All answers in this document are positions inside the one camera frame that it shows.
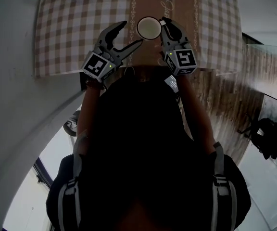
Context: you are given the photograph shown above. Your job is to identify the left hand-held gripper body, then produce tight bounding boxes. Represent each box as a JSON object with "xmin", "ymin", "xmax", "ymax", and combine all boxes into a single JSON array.
[{"xmin": 82, "ymin": 44, "xmax": 124, "ymax": 83}]

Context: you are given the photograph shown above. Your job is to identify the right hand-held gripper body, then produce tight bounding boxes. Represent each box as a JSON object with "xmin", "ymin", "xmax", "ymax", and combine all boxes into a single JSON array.
[{"xmin": 164, "ymin": 41, "xmax": 198, "ymax": 77}]

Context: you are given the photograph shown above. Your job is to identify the white cup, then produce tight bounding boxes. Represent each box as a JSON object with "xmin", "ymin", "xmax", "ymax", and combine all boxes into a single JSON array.
[{"xmin": 137, "ymin": 16, "xmax": 162, "ymax": 40}]

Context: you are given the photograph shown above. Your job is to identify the person's right forearm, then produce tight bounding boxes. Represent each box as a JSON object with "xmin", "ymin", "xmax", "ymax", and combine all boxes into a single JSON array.
[{"xmin": 176, "ymin": 75, "xmax": 217, "ymax": 155}]

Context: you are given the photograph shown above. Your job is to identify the person's left forearm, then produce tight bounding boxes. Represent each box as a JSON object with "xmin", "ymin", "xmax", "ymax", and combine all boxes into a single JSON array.
[{"xmin": 76, "ymin": 78, "xmax": 107, "ymax": 154}]

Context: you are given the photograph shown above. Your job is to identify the black labelled device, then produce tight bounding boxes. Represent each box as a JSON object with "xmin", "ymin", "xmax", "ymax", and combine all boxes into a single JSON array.
[{"xmin": 164, "ymin": 75, "xmax": 180, "ymax": 94}]

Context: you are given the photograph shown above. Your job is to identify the brown checkered tablecloth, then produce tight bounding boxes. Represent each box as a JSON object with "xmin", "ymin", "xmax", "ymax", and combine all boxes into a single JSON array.
[{"xmin": 34, "ymin": 0, "xmax": 244, "ymax": 78}]

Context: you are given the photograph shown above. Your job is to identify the person's grey shoe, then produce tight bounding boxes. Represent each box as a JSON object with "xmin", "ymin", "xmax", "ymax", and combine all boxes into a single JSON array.
[{"xmin": 63, "ymin": 110, "xmax": 81, "ymax": 137}]

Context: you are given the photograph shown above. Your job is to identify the person's black top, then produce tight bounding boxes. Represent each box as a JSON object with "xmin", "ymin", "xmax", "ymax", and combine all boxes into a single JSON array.
[{"xmin": 46, "ymin": 66, "xmax": 252, "ymax": 231}]

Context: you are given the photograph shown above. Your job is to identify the black bag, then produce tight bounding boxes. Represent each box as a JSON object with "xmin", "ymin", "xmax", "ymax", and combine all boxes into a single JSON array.
[{"xmin": 238, "ymin": 116, "xmax": 277, "ymax": 160}]

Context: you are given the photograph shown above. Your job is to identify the grey shoulder strap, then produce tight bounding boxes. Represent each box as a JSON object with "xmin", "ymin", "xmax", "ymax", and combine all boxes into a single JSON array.
[
  {"xmin": 56, "ymin": 128, "xmax": 88, "ymax": 231},
  {"xmin": 209, "ymin": 141, "xmax": 238, "ymax": 231}
]

